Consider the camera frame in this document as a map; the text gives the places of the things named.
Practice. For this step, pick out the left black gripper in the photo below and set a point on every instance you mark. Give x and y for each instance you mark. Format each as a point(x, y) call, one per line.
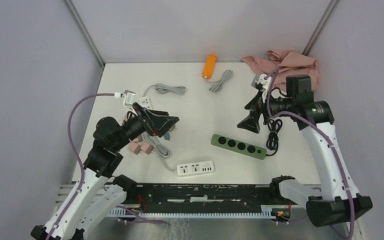
point(156, 122)

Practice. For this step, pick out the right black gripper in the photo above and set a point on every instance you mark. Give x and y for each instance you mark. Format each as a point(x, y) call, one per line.
point(251, 122)

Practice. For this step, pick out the teal plug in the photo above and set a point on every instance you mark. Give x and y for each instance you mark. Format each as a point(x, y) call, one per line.
point(167, 136)

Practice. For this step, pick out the small white power strip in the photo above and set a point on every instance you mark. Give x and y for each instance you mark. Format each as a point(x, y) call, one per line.
point(145, 102)

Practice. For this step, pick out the pink plug from orange strip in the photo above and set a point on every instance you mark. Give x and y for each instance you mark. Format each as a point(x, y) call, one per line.
point(138, 139)

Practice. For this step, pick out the dark green power strip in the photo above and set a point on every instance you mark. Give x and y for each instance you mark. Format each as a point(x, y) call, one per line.
point(238, 146)

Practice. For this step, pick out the orange power strip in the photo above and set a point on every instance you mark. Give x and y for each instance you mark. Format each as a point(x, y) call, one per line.
point(209, 66)

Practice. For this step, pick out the long white power strip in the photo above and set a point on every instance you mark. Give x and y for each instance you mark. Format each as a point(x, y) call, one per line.
point(195, 168)

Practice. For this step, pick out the yellow plug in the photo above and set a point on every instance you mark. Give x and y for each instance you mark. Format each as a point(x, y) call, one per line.
point(172, 128)

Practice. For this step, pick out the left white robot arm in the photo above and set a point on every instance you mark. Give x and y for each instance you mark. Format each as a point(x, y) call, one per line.
point(78, 215)

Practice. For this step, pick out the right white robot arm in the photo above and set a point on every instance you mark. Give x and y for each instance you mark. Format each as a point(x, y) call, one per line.
point(338, 200)

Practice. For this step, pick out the pink crumpled cloth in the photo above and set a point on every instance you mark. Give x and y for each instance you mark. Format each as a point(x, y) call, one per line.
point(288, 62)

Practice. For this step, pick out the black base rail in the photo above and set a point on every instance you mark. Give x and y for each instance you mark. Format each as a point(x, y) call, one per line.
point(182, 198)

